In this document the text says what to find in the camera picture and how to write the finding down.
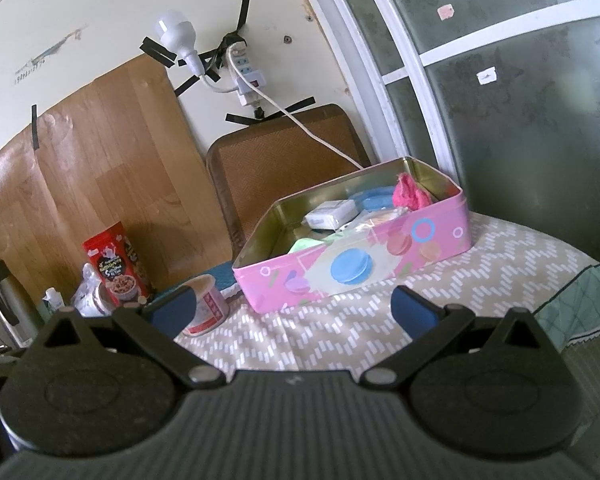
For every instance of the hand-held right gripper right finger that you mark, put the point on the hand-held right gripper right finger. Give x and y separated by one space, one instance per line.
415 312

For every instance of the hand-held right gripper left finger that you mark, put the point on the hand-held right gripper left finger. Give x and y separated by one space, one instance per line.
172 310

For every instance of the pink macaron print tin box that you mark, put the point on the pink macaron print tin box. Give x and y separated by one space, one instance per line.
360 270

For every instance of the pink soft cloth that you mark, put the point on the pink soft cloth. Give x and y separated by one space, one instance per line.
410 192

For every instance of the green soft cloth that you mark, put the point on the green soft cloth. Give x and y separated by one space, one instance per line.
305 246

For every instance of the white tissue packet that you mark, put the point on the white tissue packet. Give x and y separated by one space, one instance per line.
330 215

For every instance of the white paper cup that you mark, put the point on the white paper cup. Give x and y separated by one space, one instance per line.
207 305

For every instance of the blue woven mat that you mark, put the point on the blue woven mat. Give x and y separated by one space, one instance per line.
225 275

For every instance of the red cereal box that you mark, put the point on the red cereal box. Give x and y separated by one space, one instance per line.
117 265

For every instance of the clear plastic bag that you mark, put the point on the clear plastic bag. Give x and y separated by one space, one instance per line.
92 295

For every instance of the zigzag patterned tablecloth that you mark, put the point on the zigzag patterned tablecloth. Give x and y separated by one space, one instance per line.
505 270

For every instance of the small white bottle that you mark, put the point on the small white bottle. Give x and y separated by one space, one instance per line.
52 302

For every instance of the steel thermos flask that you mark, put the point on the steel thermos flask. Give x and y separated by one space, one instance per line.
10 310

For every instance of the wood pattern sheet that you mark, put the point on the wood pattern sheet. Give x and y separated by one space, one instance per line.
105 160

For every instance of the green checkered cloth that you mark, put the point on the green checkered cloth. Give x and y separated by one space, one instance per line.
585 300

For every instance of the frosted glass window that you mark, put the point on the frosted glass window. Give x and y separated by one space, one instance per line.
530 110

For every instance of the white sticker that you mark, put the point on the white sticker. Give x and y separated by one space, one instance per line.
486 75

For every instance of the white power strip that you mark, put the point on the white power strip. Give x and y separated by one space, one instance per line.
245 67

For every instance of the white light bulb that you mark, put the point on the white light bulb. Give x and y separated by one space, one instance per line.
177 35

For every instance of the pink sticker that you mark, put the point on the pink sticker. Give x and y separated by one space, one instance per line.
446 12

